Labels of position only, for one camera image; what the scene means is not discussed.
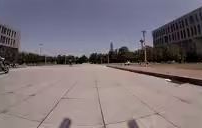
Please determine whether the row of trees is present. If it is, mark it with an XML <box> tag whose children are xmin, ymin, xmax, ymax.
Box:
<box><xmin>8</xmin><ymin>45</ymin><xmax>202</xmax><ymax>66</ymax></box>

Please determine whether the grey concrete slab pavement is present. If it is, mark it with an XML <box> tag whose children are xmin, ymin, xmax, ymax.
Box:
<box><xmin>0</xmin><ymin>63</ymin><xmax>202</xmax><ymax>128</ymax></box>

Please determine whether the tall pole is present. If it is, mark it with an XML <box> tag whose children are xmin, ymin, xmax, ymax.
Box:
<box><xmin>139</xmin><ymin>30</ymin><xmax>149</xmax><ymax>65</ymax></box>

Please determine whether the street lamp pole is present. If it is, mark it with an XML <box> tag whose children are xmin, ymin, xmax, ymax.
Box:
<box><xmin>38</xmin><ymin>43</ymin><xmax>47</xmax><ymax>66</ymax></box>

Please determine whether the dark kerb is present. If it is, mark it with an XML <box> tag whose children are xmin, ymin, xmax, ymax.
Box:
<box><xmin>106</xmin><ymin>64</ymin><xmax>202</xmax><ymax>89</ymax></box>

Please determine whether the robot's own part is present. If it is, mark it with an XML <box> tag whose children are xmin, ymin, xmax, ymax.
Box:
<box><xmin>58</xmin><ymin>117</ymin><xmax>72</xmax><ymax>128</ymax></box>
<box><xmin>127</xmin><ymin>119</ymin><xmax>140</xmax><ymax>128</ymax></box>

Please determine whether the raised reddish paved strip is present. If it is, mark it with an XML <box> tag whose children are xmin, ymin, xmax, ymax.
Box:
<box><xmin>109</xmin><ymin>62</ymin><xmax>202</xmax><ymax>82</ymax></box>

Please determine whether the large grey building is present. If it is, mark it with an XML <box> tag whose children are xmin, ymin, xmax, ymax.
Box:
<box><xmin>151</xmin><ymin>1</ymin><xmax>202</xmax><ymax>63</ymax></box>

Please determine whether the pale building with windows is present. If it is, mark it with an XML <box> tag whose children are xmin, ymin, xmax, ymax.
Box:
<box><xmin>0</xmin><ymin>15</ymin><xmax>22</xmax><ymax>64</ymax></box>

